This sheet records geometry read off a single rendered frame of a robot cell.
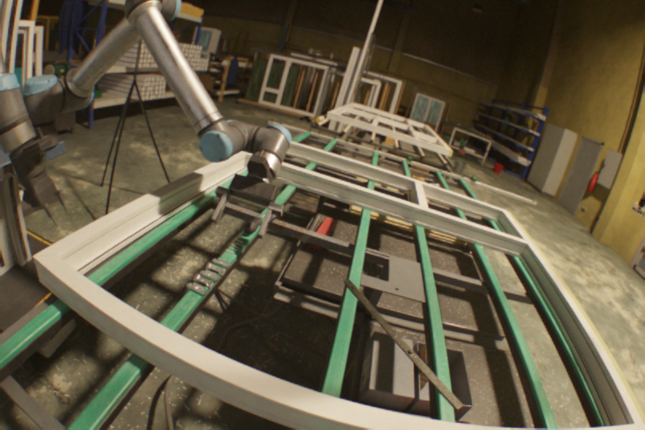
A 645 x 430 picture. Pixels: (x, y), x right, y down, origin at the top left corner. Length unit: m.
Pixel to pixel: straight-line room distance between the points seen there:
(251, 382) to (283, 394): 0.05
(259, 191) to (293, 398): 0.57
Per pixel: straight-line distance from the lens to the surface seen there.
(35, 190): 0.81
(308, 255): 1.45
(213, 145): 0.88
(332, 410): 0.52
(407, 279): 1.02
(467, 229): 1.46
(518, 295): 1.35
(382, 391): 0.89
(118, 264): 0.83
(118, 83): 5.76
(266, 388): 0.52
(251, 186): 0.90
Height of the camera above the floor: 1.37
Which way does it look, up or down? 20 degrees down
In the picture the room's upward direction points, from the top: 15 degrees clockwise
